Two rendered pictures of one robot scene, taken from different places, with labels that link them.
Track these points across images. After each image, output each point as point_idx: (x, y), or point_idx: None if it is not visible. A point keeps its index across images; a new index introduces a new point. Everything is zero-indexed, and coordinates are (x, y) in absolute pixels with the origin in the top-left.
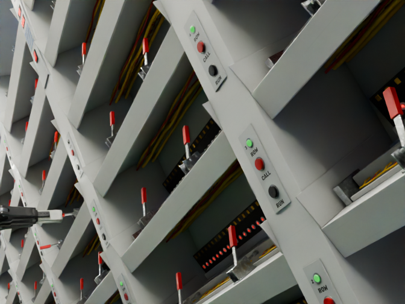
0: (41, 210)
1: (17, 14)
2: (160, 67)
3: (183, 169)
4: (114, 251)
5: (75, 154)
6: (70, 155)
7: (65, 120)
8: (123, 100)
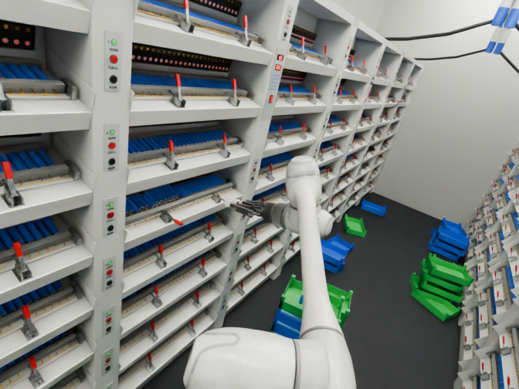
0: (239, 200)
1: (277, 52)
2: None
3: (286, 200)
4: (244, 222)
5: (255, 171)
6: (249, 169)
7: (260, 151)
8: None
